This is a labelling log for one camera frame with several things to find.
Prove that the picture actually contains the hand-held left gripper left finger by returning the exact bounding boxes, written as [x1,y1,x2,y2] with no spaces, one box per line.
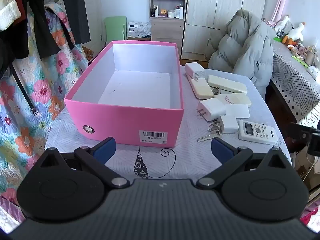
[37,137,130,189]

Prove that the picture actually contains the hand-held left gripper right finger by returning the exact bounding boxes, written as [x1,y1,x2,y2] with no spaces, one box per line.
[196,137,293,189]

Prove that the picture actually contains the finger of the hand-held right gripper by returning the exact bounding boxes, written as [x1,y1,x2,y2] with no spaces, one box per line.
[287,122,320,143]

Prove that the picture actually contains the pink cardboard box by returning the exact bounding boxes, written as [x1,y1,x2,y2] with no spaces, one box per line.
[64,40,185,148]

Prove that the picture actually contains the white air conditioner remote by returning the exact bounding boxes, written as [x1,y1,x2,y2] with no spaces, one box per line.
[236,119,279,145]

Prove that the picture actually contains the cream power bank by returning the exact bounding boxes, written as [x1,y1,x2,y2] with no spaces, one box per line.
[214,93,252,106]
[190,76,214,99]

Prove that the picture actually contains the silver keys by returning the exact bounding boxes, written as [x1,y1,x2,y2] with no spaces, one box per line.
[197,121,223,143]

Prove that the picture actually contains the small white charger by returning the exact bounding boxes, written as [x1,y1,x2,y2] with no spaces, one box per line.
[220,115,239,134]

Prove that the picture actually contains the white charger with prongs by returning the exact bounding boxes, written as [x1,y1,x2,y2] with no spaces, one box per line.
[197,97,227,122]

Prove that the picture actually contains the geometric patterned cover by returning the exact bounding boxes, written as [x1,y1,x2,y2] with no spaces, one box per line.
[271,40,320,125]

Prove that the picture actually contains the cream flat power bank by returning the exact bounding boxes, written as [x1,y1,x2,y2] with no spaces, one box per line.
[190,76,214,99]

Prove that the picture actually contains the white rectangular charger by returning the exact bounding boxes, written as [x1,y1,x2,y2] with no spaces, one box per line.
[185,62,207,80]

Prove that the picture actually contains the floral quilt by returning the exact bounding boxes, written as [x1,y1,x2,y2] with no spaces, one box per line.
[0,2,89,205]

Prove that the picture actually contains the white plush goose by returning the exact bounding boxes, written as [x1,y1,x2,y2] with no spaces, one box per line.
[275,15,293,36]
[287,22,306,46]

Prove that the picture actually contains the grey puffer jacket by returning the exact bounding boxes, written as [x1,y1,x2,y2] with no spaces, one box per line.
[208,9,275,98]

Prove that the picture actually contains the black belt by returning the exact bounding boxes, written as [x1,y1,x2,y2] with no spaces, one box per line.
[10,62,39,117]

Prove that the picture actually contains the light wooden wardrobe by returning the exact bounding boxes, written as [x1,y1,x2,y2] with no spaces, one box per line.
[180,0,269,62]

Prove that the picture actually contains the green folding stool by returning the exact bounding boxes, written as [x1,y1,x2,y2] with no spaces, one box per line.
[103,16,128,48]

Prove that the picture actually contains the plastic wrapped packets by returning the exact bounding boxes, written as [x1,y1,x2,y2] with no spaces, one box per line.
[127,21,152,38]

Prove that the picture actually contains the black hanging garment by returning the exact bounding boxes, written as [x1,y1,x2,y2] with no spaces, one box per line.
[26,0,75,58]

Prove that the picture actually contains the pink curtain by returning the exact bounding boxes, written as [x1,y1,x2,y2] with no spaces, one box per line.
[271,0,290,23]

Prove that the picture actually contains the wooden shelf cabinet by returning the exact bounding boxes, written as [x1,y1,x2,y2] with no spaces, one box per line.
[149,0,189,55]

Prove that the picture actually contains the black hanging coat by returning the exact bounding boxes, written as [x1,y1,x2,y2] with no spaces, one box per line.
[57,0,91,45]

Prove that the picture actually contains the white fleece garment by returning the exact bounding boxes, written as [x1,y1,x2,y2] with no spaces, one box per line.
[0,0,22,32]

